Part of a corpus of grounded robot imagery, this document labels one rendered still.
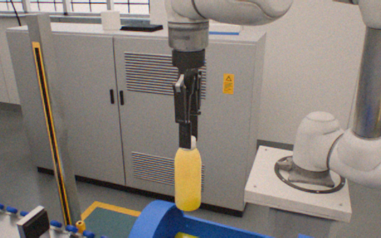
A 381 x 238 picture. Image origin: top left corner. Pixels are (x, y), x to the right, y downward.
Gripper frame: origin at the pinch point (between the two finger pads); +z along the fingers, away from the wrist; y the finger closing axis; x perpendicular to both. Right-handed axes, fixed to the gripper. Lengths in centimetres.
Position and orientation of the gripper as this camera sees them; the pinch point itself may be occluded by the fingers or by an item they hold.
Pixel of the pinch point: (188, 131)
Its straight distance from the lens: 80.8
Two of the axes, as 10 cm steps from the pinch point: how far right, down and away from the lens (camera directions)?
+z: 0.0, 9.2, 3.9
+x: 9.3, 1.4, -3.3
